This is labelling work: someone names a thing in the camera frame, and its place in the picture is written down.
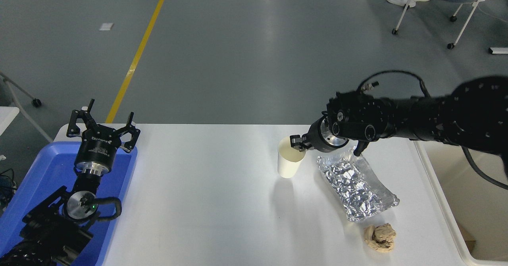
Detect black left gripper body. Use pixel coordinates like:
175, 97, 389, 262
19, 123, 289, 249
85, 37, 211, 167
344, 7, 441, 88
75, 125, 122, 169

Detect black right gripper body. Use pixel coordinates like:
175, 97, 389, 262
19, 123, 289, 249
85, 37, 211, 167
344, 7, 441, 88
306, 116, 338, 153

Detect blue plastic tray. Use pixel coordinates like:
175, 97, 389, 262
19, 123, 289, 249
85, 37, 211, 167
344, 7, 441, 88
0, 141, 138, 266

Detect black cable bundle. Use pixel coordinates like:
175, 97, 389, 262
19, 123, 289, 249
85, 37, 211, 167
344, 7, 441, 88
0, 168, 17, 213

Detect white paper cup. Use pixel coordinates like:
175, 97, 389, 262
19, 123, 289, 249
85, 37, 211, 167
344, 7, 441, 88
277, 136, 307, 179

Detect crumpled tan paper ball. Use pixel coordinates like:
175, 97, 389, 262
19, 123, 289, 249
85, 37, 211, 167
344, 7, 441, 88
364, 223, 397, 254

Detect large pale plastic bin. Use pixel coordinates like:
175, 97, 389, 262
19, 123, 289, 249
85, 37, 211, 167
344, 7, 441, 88
413, 139, 508, 266

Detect white side table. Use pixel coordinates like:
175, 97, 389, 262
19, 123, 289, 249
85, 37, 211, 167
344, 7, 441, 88
0, 106, 20, 137

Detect grey wheeled cart frame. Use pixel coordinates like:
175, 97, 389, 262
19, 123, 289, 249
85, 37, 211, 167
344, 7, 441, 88
0, 71, 54, 143

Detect crinkled silver foil tray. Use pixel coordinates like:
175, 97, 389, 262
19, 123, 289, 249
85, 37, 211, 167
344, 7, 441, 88
316, 146, 400, 222

